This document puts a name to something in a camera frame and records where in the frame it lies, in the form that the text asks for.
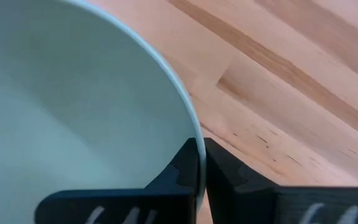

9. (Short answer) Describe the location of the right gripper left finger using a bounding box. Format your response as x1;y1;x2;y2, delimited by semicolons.
34;138;200;224

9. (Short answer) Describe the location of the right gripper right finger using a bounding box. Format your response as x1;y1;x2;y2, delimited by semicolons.
203;138;358;224

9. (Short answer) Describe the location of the mint green bowl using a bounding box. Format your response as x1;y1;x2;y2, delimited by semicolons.
0;0;207;224

